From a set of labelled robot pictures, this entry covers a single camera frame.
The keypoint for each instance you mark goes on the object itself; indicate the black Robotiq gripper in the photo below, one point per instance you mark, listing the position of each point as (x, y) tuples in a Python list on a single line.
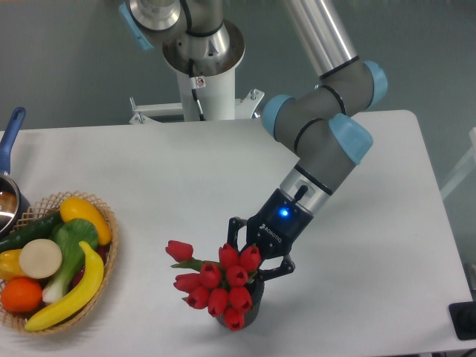
[(273, 230)]

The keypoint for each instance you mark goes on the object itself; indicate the dark grey ribbed vase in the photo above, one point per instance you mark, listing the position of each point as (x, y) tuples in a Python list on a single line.
[(243, 306)]

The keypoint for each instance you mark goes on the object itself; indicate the red tulip bouquet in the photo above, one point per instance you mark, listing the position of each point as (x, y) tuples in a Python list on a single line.
[(208, 283)]

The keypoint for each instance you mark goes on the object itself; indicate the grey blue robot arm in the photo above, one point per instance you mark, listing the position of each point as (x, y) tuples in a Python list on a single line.
[(318, 128)]

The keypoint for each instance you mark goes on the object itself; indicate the dark red fruit toy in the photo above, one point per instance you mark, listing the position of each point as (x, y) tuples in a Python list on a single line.
[(103, 252)]

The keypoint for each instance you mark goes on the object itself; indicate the green bok choy toy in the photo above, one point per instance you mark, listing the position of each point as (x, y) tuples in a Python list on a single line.
[(68, 238)]

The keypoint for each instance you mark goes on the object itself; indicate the yellow lemon toy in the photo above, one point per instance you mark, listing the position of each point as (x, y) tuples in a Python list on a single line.
[(77, 208)]

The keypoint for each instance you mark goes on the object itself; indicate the yellow plastic banana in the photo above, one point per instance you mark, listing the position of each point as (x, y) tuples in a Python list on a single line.
[(76, 299)]

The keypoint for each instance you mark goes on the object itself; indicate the black device at edge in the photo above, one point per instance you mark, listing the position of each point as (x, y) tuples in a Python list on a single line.
[(463, 319)]

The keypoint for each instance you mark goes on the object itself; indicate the dark green cucumber toy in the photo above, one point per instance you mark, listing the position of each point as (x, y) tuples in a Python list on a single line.
[(41, 228)]

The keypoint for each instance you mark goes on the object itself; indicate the beige round disc toy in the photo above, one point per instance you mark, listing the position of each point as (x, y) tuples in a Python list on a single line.
[(40, 258)]

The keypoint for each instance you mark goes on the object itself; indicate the orange plastic fruit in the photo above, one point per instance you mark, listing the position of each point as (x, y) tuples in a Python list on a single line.
[(21, 295)]

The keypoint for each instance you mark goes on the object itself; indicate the yellow bell pepper toy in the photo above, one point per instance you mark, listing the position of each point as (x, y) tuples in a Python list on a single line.
[(9, 265)]

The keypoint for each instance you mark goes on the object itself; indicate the woven wicker basket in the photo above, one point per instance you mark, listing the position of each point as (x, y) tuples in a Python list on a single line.
[(47, 206)]

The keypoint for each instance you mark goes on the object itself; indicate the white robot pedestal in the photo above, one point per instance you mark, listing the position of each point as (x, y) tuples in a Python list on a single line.
[(205, 69)]

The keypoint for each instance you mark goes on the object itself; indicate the white frame at right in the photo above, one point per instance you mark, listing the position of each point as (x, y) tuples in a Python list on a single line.
[(460, 170)]

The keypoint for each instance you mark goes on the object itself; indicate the blue handled saucepan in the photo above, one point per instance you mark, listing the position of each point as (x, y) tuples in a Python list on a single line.
[(13, 202)]

